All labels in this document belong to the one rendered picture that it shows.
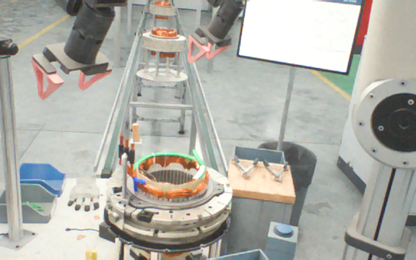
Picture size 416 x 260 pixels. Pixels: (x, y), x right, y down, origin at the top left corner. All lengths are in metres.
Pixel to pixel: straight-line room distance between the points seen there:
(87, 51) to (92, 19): 0.06
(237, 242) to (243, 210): 0.11
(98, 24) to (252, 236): 0.77
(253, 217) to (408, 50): 0.71
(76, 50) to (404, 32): 0.53
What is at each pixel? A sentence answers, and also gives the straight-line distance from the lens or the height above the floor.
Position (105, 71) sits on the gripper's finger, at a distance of 0.88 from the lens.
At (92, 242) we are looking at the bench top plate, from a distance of 1.47.
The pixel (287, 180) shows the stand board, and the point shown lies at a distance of 1.30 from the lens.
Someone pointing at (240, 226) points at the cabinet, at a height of 0.95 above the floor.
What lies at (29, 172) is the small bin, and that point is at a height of 0.82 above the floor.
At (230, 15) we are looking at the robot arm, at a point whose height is 1.51.
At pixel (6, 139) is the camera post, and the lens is 1.35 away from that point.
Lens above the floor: 1.64
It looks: 21 degrees down
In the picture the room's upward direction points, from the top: 6 degrees clockwise
